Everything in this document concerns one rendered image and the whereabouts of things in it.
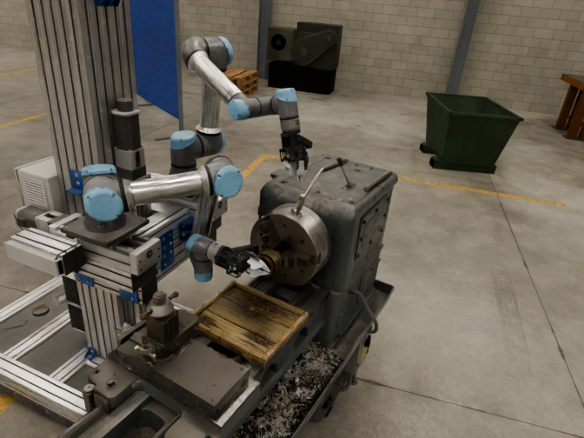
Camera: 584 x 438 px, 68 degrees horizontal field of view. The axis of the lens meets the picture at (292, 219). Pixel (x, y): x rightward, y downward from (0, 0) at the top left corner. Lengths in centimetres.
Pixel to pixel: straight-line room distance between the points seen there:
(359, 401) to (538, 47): 1021
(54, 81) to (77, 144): 24
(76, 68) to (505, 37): 1062
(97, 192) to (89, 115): 42
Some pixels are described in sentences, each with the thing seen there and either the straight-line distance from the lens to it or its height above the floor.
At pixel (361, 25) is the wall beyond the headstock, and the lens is 1160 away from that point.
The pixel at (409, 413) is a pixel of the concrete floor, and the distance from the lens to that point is 268.
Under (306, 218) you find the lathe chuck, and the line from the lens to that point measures 166.
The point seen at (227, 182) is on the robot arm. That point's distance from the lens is 156.
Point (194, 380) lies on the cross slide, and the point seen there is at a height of 97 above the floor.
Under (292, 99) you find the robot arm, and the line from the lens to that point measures 165.
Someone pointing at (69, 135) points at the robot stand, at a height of 143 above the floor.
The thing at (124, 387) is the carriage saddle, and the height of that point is 91.
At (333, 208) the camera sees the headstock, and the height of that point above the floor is 124.
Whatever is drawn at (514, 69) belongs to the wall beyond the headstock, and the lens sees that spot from 1181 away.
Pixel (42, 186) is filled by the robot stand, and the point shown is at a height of 119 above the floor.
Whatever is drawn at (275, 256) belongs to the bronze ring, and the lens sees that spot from 162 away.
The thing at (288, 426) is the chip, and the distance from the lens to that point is 178.
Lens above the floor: 198
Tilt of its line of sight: 27 degrees down
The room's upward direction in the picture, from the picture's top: 5 degrees clockwise
